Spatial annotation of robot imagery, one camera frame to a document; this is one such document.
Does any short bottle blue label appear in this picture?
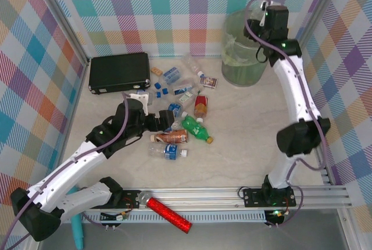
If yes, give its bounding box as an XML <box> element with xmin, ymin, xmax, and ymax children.
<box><xmin>167</xmin><ymin>102</ymin><xmax>188</xmax><ymax>118</ymax></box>

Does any brown coffee drink bottle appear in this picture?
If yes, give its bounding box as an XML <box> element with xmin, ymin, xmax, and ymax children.
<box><xmin>149</xmin><ymin>129</ymin><xmax>189</xmax><ymax>144</ymax></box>

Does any clear bottle blue label white cap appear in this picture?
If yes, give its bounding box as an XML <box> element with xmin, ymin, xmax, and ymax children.
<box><xmin>148</xmin><ymin>142</ymin><xmax>189</xmax><ymax>161</ymax></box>

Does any clear bottle green label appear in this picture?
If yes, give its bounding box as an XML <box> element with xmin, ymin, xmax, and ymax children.
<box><xmin>178</xmin><ymin>88</ymin><xmax>204</xmax><ymax>105</ymax></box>

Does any green soda bottle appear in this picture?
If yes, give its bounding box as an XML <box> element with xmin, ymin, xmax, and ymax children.
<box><xmin>181</xmin><ymin>115</ymin><xmax>214</xmax><ymax>145</ymax></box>

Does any red label tea bottle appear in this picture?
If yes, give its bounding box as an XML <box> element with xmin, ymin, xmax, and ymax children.
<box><xmin>193</xmin><ymin>95</ymin><xmax>209</xmax><ymax>123</ymax></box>

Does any translucent green waste bin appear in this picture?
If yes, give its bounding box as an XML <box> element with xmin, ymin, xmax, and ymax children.
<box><xmin>221</xmin><ymin>5</ymin><xmax>287</xmax><ymax>87</ymax></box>

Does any black hard case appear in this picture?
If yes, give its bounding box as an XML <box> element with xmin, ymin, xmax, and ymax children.
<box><xmin>88</xmin><ymin>52</ymin><xmax>152</xmax><ymax>96</ymax></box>

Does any small printed card box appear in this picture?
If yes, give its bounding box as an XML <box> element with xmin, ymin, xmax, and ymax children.
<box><xmin>199</xmin><ymin>76</ymin><xmax>219</xmax><ymax>89</ymax></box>

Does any clear bottle without label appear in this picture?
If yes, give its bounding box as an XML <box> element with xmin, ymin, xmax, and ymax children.
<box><xmin>182</xmin><ymin>55</ymin><xmax>205</xmax><ymax>77</ymax></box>

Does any red glitter tube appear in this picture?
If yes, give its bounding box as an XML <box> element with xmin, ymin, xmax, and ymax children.
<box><xmin>146</xmin><ymin>197</ymin><xmax>193</xmax><ymax>235</ymax></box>

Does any left small connector board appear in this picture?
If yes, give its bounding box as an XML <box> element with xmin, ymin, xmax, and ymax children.
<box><xmin>100</xmin><ymin>210</ymin><xmax>128</xmax><ymax>230</ymax></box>

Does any small connector board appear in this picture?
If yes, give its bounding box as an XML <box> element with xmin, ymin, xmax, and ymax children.
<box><xmin>264</xmin><ymin>209</ymin><xmax>290</xmax><ymax>229</ymax></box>
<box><xmin>100</xmin><ymin>210</ymin><xmax>128</xmax><ymax>230</ymax></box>

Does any teal handheld tool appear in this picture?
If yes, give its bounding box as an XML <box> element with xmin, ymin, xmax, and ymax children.
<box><xmin>71</xmin><ymin>185</ymin><xmax>85</xmax><ymax>249</ymax></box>

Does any grey metal shelf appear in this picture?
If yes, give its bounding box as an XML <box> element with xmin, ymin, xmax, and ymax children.
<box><xmin>26</xmin><ymin>212</ymin><xmax>358</xmax><ymax>250</ymax></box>

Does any right small connector board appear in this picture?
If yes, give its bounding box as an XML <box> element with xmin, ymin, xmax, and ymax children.
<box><xmin>264</xmin><ymin>209</ymin><xmax>290</xmax><ymax>229</ymax></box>

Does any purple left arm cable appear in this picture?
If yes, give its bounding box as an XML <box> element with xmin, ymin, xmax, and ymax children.
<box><xmin>4</xmin><ymin>92</ymin><xmax>128</xmax><ymax>250</ymax></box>

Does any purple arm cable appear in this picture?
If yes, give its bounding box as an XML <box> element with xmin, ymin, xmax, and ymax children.
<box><xmin>4</xmin><ymin>92</ymin><xmax>128</xmax><ymax>250</ymax></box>
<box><xmin>245</xmin><ymin>0</ymin><xmax>328</xmax><ymax>227</ymax></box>

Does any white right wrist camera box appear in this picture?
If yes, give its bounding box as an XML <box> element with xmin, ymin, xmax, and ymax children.
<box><xmin>259</xmin><ymin>0</ymin><xmax>273</xmax><ymax>27</ymax></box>

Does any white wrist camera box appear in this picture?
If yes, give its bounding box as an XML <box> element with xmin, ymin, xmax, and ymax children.
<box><xmin>128</xmin><ymin>92</ymin><xmax>149</xmax><ymax>115</ymax></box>
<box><xmin>259</xmin><ymin>0</ymin><xmax>273</xmax><ymax>27</ymax></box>

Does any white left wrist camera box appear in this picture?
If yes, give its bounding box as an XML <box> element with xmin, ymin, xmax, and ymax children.
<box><xmin>128</xmin><ymin>92</ymin><xmax>149</xmax><ymax>115</ymax></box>

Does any aluminium frame post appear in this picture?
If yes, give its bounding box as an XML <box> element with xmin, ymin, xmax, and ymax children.
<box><xmin>289</xmin><ymin>0</ymin><xmax>345</xmax><ymax>59</ymax></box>
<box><xmin>36</xmin><ymin>0</ymin><xmax>90</xmax><ymax>66</ymax></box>

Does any aluminium frame side rail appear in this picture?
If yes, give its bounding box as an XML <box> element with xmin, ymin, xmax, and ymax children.
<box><xmin>289</xmin><ymin>55</ymin><xmax>334</xmax><ymax>187</ymax></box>
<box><xmin>51</xmin><ymin>60</ymin><xmax>90</xmax><ymax>189</ymax></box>

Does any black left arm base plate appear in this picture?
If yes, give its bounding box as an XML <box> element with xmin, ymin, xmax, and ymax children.
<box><xmin>110</xmin><ymin>188</ymin><xmax>139</xmax><ymax>210</ymax></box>

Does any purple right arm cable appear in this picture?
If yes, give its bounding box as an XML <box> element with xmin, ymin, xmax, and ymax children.
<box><xmin>245</xmin><ymin>0</ymin><xmax>328</xmax><ymax>227</ymax></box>

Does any aluminium mounting rail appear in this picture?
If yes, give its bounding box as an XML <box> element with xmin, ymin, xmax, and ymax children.
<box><xmin>31</xmin><ymin>187</ymin><xmax>349</xmax><ymax>213</ymax></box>

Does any slotted grey cable duct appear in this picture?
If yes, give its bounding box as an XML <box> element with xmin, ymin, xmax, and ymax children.
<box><xmin>46</xmin><ymin>210</ymin><xmax>268</xmax><ymax>224</ymax></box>

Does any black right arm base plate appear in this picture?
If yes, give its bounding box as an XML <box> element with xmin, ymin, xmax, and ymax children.
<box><xmin>242</xmin><ymin>187</ymin><xmax>297</xmax><ymax>209</ymax></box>

